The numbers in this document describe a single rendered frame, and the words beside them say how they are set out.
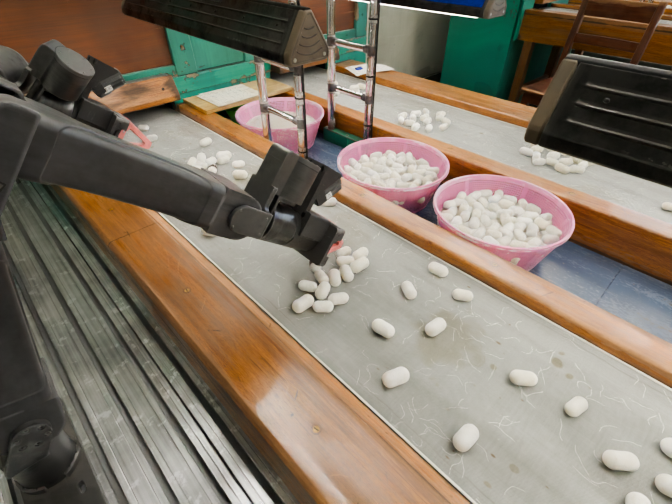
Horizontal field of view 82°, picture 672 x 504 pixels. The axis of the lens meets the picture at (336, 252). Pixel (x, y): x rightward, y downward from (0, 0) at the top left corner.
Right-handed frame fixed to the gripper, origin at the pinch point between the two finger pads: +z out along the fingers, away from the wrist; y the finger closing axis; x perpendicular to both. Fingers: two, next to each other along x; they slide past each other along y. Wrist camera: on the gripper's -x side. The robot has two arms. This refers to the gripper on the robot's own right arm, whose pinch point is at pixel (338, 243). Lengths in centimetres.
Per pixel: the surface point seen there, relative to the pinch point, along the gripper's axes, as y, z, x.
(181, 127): 75, 7, -3
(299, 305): -5.7, -9.5, 9.7
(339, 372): -17.2, -10.4, 13.0
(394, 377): -23.5, -8.9, 9.1
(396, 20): 183, 190, -146
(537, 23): 86, 211, -170
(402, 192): 4.5, 18.9, -14.3
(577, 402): -40.8, 1.6, 0.6
